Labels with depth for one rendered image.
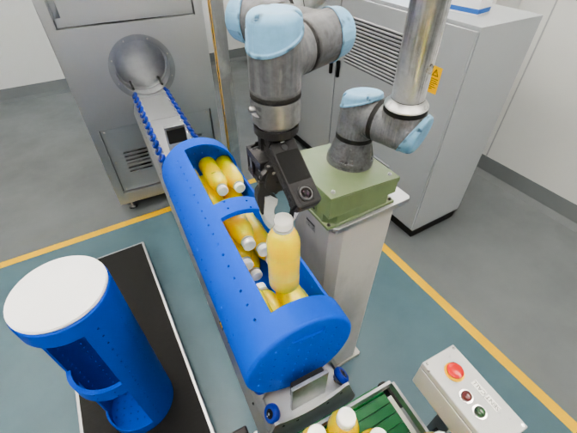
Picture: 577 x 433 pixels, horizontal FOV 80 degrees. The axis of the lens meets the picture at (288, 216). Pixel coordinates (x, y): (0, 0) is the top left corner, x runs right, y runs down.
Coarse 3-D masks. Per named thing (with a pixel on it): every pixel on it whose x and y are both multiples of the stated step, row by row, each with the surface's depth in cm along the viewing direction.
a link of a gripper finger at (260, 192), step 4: (260, 180) 57; (264, 180) 57; (260, 184) 57; (256, 188) 58; (260, 188) 57; (264, 188) 58; (256, 192) 58; (260, 192) 58; (264, 192) 58; (268, 192) 59; (256, 196) 58; (260, 196) 58; (264, 196) 59; (256, 200) 60; (260, 200) 59; (260, 204) 60; (260, 208) 60; (260, 212) 62
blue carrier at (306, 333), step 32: (192, 160) 134; (192, 192) 109; (192, 224) 103; (224, 256) 89; (224, 288) 85; (256, 288) 80; (320, 288) 95; (224, 320) 84; (256, 320) 76; (288, 320) 73; (320, 320) 74; (256, 352) 72; (288, 352) 76; (320, 352) 85; (256, 384) 79; (288, 384) 88
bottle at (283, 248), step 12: (276, 240) 66; (288, 240) 66; (300, 240) 69; (276, 252) 67; (288, 252) 67; (300, 252) 71; (276, 264) 70; (288, 264) 70; (276, 276) 72; (288, 276) 72; (276, 288) 75; (288, 288) 75
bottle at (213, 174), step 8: (200, 160) 134; (208, 160) 132; (200, 168) 133; (208, 168) 128; (216, 168) 128; (208, 176) 126; (216, 176) 125; (224, 176) 127; (208, 184) 127; (216, 184) 124; (224, 184) 124
